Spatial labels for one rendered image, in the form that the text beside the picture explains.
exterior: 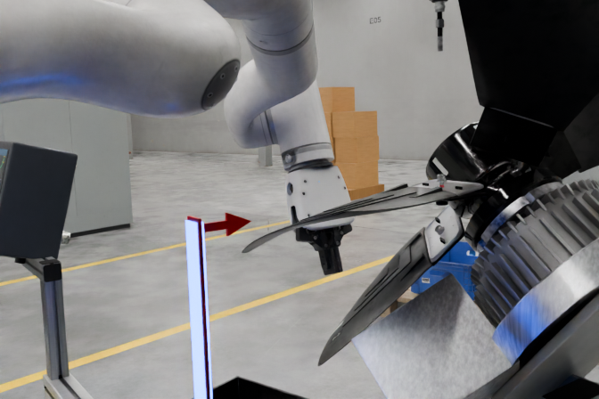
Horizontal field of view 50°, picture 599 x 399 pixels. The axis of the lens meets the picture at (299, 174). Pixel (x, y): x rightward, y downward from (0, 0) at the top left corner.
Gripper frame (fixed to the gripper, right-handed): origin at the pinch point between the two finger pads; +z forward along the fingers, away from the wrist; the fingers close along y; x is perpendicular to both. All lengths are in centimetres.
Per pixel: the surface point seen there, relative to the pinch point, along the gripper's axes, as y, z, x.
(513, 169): 9.2, -6.5, -31.1
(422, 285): 215, 26, 206
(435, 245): 4.9, 0.9, -18.4
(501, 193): 3.8, -3.6, -32.5
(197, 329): -35.2, 3.7, -23.9
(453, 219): 7.3, -2.1, -20.6
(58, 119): 122, -203, 578
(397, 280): 1.2, 4.8, -13.2
